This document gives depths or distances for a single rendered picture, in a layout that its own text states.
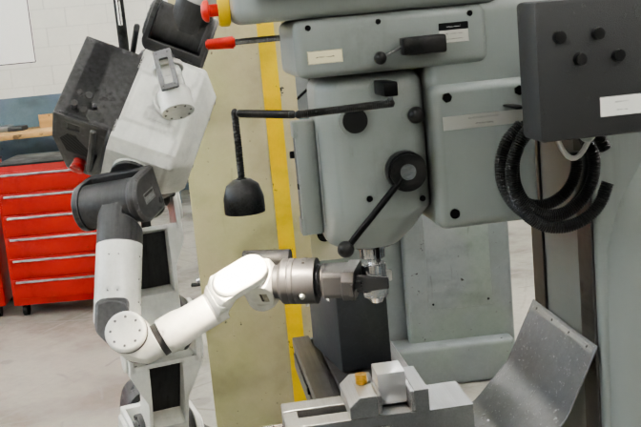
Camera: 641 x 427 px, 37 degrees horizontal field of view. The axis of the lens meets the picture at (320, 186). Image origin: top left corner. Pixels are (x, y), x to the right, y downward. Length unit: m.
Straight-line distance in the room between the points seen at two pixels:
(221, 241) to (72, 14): 7.44
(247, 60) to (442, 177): 1.86
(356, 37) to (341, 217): 0.32
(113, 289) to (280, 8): 0.64
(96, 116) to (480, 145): 0.78
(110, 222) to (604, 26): 0.99
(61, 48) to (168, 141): 8.83
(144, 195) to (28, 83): 8.96
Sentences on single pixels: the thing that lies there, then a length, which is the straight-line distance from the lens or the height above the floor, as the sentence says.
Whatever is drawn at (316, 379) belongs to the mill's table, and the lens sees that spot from 2.19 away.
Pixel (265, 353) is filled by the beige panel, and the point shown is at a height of 0.52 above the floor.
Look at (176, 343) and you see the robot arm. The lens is 1.86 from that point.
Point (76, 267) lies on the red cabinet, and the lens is 6.43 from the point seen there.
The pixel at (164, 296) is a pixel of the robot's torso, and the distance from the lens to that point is 2.39.
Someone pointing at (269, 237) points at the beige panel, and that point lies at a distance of 3.56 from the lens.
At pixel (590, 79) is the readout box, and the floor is 1.60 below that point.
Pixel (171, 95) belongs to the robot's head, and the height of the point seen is 1.61.
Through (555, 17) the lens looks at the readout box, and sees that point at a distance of 1.48.
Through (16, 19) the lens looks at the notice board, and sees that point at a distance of 10.87.
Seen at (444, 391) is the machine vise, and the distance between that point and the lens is 1.89.
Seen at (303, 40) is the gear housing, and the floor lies 1.70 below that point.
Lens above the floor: 1.73
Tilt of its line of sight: 10 degrees down
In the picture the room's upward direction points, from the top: 5 degrees counter-clockwise
